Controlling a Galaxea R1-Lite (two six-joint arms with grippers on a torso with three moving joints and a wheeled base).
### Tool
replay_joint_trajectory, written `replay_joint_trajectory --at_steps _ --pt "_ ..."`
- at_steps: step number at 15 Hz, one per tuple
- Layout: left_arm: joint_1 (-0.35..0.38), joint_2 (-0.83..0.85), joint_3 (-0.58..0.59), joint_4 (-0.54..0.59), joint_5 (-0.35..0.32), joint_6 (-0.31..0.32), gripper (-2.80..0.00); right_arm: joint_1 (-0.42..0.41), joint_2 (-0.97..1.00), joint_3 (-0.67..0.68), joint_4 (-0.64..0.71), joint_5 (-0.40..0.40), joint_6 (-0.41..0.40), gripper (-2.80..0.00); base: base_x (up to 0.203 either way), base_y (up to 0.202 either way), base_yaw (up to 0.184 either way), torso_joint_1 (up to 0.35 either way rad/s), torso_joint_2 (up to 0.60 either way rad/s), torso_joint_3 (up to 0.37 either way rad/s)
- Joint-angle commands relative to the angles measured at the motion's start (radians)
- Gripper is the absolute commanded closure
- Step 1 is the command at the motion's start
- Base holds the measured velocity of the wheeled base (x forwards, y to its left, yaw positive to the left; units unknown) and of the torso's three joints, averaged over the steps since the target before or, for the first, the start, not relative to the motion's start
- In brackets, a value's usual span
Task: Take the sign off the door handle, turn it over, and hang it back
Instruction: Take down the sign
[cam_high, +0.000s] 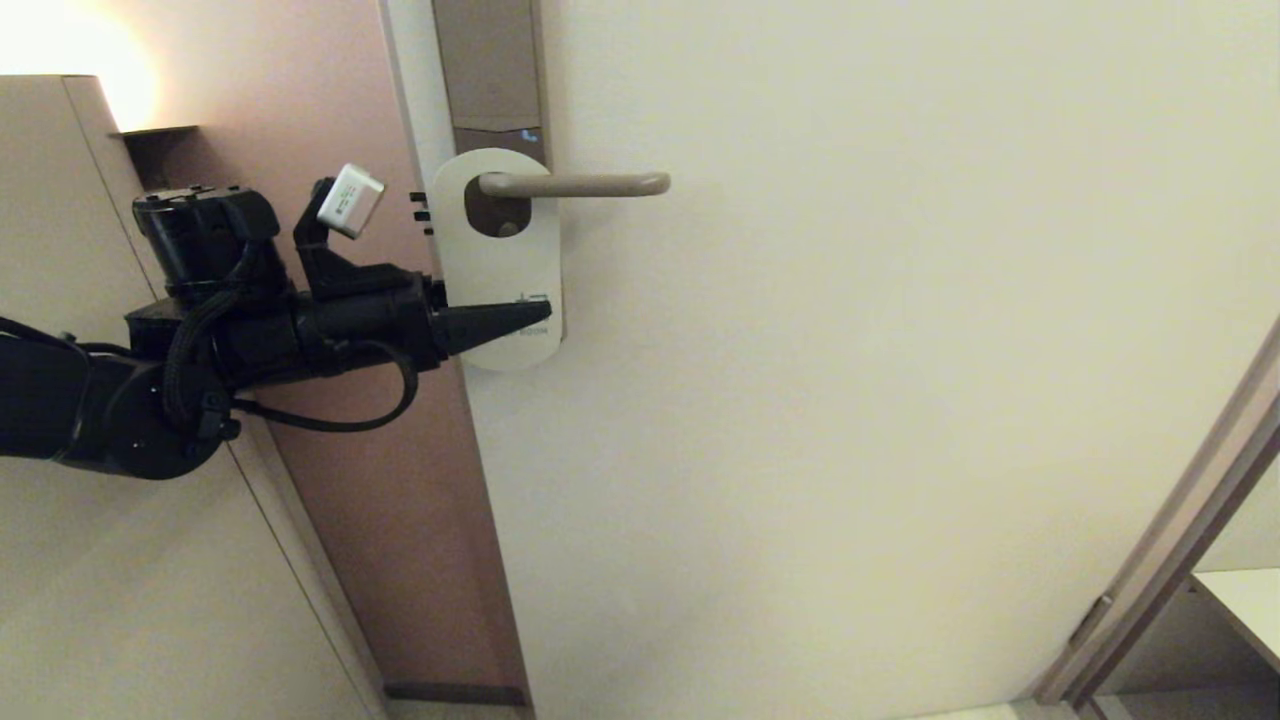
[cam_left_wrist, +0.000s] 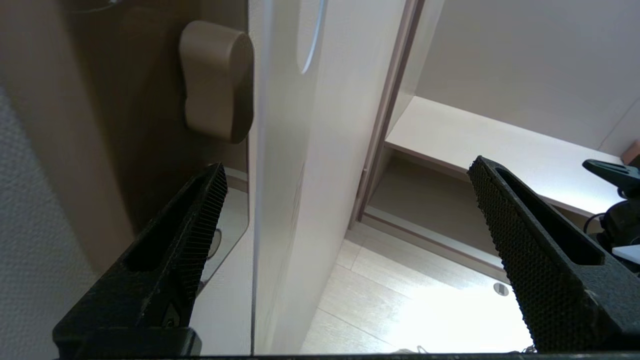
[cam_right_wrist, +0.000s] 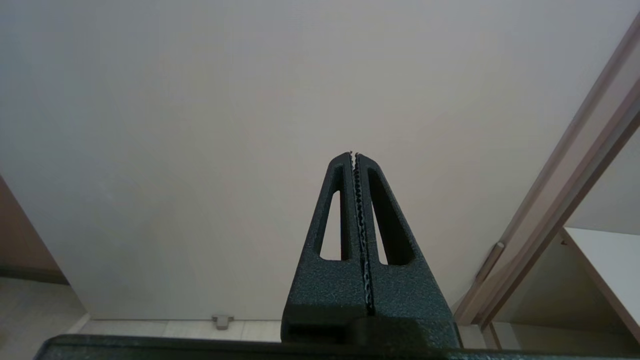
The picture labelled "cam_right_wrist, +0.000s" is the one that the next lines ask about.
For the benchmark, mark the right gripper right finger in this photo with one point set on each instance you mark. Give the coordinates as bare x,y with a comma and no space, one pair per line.
405,295

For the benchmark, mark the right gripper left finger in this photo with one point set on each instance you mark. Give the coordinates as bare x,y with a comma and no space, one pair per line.
325,295

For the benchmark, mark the grey floor door stopper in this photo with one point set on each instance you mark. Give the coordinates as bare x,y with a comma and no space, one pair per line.
222,321

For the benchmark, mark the white door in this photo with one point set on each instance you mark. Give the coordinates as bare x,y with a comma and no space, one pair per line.
200,125

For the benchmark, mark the white closet shelf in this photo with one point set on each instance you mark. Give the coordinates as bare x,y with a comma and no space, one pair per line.
610,270

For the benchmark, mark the brown frame hinge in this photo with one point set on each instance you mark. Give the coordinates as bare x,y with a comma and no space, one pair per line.
492,260

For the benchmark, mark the brown closet door frame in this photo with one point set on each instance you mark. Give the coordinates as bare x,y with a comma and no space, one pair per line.
550,215

